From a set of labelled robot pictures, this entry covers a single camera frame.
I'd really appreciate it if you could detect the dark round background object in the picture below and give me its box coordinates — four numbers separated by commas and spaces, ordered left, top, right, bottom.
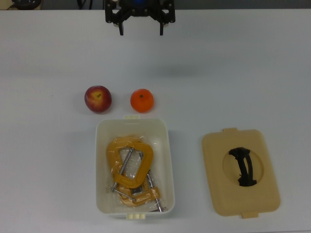
11, 0, 42, 8

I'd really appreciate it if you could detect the beige plastic lid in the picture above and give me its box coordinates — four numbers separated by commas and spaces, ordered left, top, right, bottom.
201, 127, 281, 218

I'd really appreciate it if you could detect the clear plastic bag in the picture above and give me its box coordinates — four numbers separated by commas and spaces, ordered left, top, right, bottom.
105, 134, 169, 214

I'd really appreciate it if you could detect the large yellow C-clamp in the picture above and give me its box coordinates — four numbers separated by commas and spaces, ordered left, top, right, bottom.
106, 137, 155, 194

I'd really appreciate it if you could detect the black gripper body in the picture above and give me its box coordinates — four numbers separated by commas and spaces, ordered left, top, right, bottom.
116, 0, 163, 18

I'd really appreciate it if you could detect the white plastic container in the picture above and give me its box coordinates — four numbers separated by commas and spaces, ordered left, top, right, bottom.
95, 114, 176, 220

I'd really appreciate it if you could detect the orange mandarin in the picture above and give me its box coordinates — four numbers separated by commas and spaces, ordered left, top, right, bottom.
130, 88, 155, 114

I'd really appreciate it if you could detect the small yellow C-clamp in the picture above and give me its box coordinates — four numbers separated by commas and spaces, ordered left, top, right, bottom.
118, 169, 168, 213

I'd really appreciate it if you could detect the red apple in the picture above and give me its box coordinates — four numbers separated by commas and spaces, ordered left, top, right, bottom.
84, 85, 113, 114

